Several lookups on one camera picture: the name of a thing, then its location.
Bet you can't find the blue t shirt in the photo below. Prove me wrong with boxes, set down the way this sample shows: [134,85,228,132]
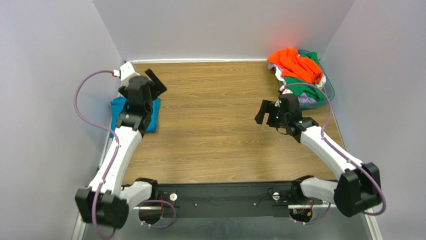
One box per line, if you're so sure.
[110,96,161,133]

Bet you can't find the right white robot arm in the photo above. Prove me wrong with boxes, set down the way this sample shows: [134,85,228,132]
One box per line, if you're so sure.
[254,93,387,217]

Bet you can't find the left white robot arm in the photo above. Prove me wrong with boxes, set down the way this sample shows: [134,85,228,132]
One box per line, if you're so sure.
[73,68,167,230]

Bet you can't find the lavender t shirt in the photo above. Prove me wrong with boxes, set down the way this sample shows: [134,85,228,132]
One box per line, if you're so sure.
[298,92,317,105]

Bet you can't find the green t shirt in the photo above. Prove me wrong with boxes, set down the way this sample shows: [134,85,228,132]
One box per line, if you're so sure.
[282,50,327,104]

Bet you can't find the white t shirt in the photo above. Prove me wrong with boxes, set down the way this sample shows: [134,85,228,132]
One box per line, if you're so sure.
[268,63,327,90]

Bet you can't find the teal plastic laundry basket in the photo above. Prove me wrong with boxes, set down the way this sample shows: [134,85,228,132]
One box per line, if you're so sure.
[283,49,335,109]

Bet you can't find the orange t shirt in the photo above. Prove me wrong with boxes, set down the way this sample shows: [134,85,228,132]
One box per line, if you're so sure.
[267,48,323,84]

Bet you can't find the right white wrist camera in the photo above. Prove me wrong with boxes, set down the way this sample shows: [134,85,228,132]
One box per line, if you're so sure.
[278,85,293,95]

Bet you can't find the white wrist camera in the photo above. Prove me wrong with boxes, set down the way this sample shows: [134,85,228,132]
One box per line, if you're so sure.
[278,85,293,95]
[112,61,140,87]

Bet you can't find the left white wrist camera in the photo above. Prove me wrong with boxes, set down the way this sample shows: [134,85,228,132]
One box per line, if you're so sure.
[112,61,140,87]

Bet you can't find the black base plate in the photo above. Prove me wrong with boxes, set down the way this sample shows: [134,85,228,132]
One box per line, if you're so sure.
[154,181,321,219]

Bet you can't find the aluminium frame rail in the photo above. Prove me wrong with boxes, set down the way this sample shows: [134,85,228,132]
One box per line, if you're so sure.
[71,199,384,240]

